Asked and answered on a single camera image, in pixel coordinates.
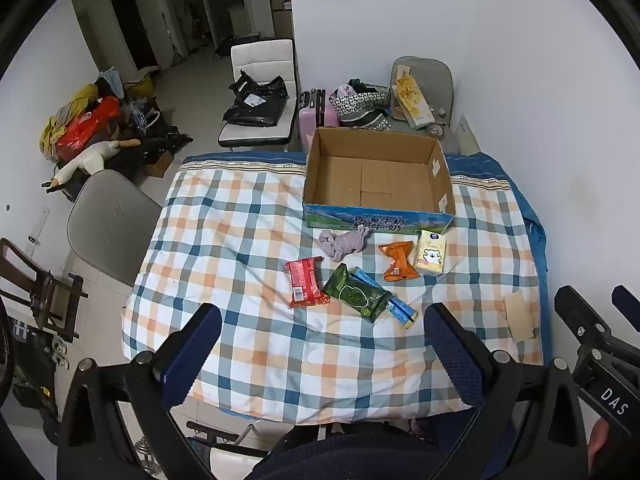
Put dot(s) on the grey mesh chair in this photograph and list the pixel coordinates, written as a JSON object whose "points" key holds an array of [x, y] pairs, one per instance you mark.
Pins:
{"points": [[432, 75]]}

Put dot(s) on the black white patterned bag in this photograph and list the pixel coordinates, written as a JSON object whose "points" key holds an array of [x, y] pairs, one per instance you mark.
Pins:
{"points": [[360, 105]]}

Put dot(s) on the open cardboard box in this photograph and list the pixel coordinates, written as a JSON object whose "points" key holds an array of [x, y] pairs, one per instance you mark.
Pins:
{"points": [[372, 180]]}

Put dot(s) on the person's right hand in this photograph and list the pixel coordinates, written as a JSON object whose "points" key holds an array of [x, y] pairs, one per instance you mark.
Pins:
{"points": [[598, 442]]}

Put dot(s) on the pink suitcase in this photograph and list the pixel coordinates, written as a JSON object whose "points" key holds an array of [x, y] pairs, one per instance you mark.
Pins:
{"points": [[312, 120]]}

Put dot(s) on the red snack packet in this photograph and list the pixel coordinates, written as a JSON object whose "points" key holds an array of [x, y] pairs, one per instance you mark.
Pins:
{"points": [[306, 280]]}

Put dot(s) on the white chair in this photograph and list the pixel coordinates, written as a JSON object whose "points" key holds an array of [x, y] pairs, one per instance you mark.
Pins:
{"points": [[262, 57]]}

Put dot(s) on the black plastic bag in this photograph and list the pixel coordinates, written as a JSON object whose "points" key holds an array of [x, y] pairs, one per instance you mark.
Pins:
{"points": [[255, 105]]}

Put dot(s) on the brown paper piece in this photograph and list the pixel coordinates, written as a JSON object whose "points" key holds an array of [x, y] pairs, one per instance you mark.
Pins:
{"points": [[520, 317]]}

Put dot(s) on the small brown cardboard box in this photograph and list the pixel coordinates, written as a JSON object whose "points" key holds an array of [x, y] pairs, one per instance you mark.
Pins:
{"points": [[159, 165]]}

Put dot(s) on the dark wooden chair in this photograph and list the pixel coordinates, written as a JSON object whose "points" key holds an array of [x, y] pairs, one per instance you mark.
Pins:
{"points": [[42, 290]]}

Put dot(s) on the yellow bear tissue pack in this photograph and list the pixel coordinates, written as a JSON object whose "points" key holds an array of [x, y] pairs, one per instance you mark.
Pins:
{"points": [[431, 254]]}

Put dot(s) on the orange snack packet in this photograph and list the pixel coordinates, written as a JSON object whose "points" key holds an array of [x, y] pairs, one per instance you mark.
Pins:
{"points": [[398, 261]]}

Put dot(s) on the plaid blanket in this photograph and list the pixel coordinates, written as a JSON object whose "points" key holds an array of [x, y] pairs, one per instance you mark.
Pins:
{"points": [[240, 240]]}

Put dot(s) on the green wet wipes packet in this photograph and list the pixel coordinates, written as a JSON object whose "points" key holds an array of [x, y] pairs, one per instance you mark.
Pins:
{"points": [[352, 291]]}

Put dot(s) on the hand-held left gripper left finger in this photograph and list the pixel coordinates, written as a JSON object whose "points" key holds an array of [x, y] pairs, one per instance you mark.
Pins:
{"points": [[192, 355]]}

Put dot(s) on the white goose plush toy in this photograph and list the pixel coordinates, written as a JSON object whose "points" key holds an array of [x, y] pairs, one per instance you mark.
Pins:
{"points": [[92, 157]]}

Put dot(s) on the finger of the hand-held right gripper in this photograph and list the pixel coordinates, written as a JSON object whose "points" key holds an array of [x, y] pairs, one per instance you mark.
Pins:
{"points": [[629, 307], [580, 317]]}

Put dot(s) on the blue striped packet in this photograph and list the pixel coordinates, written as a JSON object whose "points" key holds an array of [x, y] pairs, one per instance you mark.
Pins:
{"points": [[400, 309]]}

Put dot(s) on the yellow snack bag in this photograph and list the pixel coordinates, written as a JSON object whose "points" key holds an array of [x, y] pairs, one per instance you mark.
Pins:
{"points": [[412, 100]]}

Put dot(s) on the person's dark clothing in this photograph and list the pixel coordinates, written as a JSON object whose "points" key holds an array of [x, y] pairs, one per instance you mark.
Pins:
{"points": [[340, 460]]}

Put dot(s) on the grey padded chair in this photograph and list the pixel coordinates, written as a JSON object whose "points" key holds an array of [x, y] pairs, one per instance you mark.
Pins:
{"points": [[110, 225]]}

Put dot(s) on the pale purple rolled socks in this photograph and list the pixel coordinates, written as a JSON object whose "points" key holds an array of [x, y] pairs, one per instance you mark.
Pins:
{"points": [[345, 243]]}

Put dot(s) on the red plastic bag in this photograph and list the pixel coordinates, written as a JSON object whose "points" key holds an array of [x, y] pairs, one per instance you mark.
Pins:
{"points": [[87, 127]]}

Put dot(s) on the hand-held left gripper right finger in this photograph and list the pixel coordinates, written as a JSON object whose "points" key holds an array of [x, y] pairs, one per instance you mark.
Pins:
{"points": [[452, 355]]}

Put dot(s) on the blue bed sheet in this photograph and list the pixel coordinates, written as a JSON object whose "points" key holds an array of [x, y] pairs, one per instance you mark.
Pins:
{"points": [[520, 185]]}

